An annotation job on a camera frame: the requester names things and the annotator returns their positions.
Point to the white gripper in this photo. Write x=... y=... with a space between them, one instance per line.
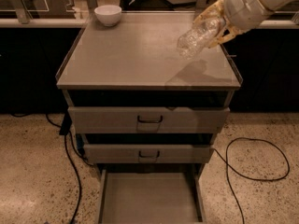
x=242 y=6

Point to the clear plastic water bottle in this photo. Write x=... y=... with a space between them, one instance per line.
x=199 y=37

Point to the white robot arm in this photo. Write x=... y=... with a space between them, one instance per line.
x=225 y=19

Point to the grey drawer cabinet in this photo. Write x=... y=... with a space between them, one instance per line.
x=136 y=64

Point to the grey top drawer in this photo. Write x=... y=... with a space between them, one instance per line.
x=147 y=119

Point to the grey drawer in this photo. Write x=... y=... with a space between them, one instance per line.
x=147 y=119
x=148 y=153
x=150 y=198

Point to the grey middle drawer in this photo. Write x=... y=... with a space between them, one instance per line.
x=148 y=153

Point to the grey bottom drawer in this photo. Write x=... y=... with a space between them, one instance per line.
x=150 y=198

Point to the white ceramic bowl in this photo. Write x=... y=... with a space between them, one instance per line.
x=108 y=15

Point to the black power adapter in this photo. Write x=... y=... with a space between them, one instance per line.
x=66 y=124

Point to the metal post left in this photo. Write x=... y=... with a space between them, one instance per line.
x=21 y=11

